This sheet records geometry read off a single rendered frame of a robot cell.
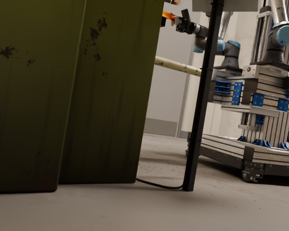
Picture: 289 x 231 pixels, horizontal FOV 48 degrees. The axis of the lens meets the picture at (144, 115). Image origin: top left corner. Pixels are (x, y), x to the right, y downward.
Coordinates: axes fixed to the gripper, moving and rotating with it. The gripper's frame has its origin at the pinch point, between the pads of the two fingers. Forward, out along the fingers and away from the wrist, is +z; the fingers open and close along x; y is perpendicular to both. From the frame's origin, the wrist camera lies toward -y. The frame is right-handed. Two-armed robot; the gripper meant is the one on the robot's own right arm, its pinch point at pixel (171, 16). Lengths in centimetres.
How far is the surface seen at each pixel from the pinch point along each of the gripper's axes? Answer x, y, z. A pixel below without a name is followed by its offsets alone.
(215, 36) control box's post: -60, 23, 20
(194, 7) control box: -41.1, 6.4, 19.4
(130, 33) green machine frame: -44, 31, 59
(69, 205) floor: -69, 99, 88
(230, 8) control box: -59, 7, 11
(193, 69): -39, 38, 11
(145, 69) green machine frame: -45, 45, 47
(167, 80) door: 202, 19, -179
